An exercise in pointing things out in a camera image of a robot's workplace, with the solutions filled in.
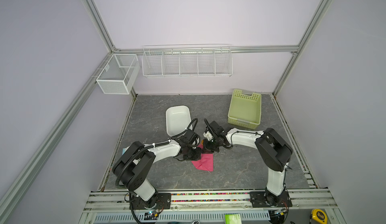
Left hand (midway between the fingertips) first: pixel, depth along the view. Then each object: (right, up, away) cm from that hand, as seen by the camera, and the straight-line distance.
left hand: (200, 159), depth 86 cm
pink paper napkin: (+4, -1, 0) cm, 4 cm away
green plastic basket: (+34, +29, +26) cm, 51 cm away
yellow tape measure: (+54, -20, -18) cm, 61 cm away
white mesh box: (-56, +53, +16) cm, 79 cm away
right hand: (0, +3, +3) cm, 4 cm away
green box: (+14, -20, -19) cm, 31 cm away
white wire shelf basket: (-9, +62, +13) cm, 64 cm away
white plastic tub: (-16, +22, +20) cm, 34 cm away
